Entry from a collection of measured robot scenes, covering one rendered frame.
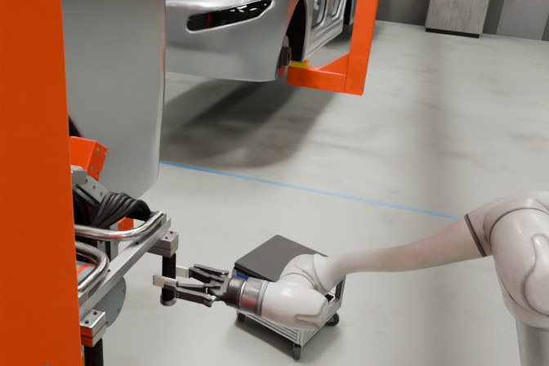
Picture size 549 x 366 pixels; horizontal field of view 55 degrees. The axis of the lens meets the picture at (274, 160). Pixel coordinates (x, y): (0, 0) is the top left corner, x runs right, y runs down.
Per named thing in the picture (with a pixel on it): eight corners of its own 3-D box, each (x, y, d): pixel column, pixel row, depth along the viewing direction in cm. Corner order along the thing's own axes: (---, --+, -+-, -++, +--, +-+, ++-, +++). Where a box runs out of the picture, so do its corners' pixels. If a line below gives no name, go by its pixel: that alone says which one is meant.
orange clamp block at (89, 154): (73, 176, 136) (83, 143, 138) (100, 181, 135) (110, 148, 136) (57, 169, 129) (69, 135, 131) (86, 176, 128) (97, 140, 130)
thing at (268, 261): (341, 324, 253) (350, 264, 241) (301, 367, 225) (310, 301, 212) (268, 287, 275) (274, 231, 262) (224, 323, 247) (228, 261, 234)
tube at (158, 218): (99, 206, 138) (97, 168, 134) (167, 220, 134) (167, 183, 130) (55, 238, 122) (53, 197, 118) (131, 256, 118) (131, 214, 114)
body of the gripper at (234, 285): (237, 316, 131) (202, 307, 133) (247, 296, 138) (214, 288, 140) (238, 291, 128) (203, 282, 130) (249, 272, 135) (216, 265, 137)
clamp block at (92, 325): (67, 321, 108) (65, 299, 106) (107, 332, 106) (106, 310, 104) (51, 336, 103) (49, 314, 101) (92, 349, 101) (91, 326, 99)
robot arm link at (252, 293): (268, 303, 138) (247, 298, 139) (271, 274, 134) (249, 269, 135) (258, 325, 129) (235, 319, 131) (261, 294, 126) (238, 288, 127)
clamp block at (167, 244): (147, 241, 139) (147, 223, 137) (179, 248, 137) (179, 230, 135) (137, 251, 134) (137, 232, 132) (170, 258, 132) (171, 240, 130)
